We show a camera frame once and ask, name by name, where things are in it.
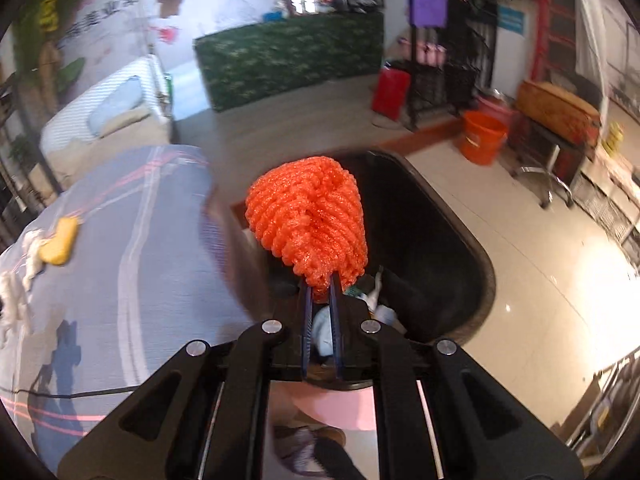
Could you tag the grey striped bedsheet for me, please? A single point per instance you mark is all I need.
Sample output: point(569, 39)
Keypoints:
point(125, 260)

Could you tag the banana plant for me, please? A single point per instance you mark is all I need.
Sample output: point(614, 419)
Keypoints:
point(50, 60)

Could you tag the brown patterned box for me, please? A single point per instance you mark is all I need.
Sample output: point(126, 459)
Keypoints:
point(555, 105)

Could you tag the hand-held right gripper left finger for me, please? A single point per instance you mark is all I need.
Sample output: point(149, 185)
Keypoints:
point(307, 320)

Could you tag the white crib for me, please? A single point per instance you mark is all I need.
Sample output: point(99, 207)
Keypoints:
point(75, 120)

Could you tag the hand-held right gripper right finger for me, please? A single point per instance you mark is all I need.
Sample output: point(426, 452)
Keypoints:
point(337, 320)

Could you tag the red container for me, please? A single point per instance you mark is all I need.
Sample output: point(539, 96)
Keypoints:
point(392, 90)

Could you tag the person's shoe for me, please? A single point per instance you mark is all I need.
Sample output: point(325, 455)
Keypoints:
point(300, 447)

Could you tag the black metal rack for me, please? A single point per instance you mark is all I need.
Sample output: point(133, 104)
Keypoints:
point(465, 60)

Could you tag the yellow foam piece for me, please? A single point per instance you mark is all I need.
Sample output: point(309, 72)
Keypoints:
point(60, 242)

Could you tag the black trash bin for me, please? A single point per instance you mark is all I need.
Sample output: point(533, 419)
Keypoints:
point(430, 260)

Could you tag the orange bucket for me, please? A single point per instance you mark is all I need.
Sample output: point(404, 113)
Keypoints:
point(482, 142)

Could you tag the yellow container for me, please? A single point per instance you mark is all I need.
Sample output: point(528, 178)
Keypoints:
point(614, 139)

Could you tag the grey pillow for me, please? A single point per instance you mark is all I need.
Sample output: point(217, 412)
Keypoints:
point(115, 102)

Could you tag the blue wall sign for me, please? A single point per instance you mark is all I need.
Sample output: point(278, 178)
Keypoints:
point(511, 20)

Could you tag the green patterned counter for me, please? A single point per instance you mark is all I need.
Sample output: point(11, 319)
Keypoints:
point(280, 60)

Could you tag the pink round object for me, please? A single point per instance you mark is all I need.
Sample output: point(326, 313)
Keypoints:
point(330, 407)

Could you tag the pink basin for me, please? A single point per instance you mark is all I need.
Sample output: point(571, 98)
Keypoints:
point(427, 52)

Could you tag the orange foam fruit net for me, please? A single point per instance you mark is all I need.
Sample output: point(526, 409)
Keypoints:
point(305, 210)

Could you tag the red ladder shelf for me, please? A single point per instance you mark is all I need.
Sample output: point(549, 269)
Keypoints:
point(542, 35)

